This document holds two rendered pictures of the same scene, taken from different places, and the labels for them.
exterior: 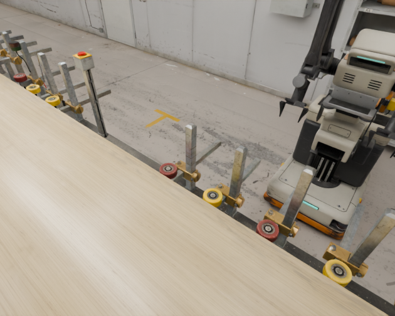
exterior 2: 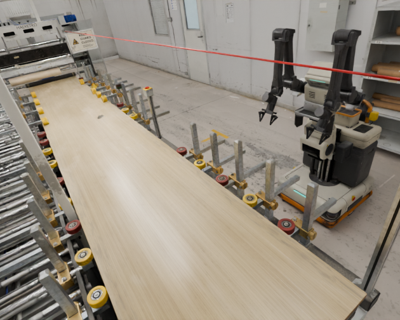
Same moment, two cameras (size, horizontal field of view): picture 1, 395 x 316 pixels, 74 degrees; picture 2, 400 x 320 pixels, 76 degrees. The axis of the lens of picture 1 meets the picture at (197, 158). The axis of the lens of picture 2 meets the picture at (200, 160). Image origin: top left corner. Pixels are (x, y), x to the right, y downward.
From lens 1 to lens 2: 0.94 m
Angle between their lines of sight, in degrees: 20
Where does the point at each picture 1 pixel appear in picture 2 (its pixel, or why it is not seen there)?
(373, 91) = not seen: hidden behind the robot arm
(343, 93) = (310, 105)
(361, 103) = not seen: hidden behind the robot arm
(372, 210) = (378, 213)
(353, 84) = (315, 99)
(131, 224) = (152, 171)
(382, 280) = (362, 263)
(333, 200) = (326, 194)
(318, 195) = not seen: hidden behind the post
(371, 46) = (316, 72)
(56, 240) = (116, 174)
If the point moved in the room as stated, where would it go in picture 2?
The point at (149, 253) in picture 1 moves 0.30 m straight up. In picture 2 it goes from (155, 183) to (144, 143)
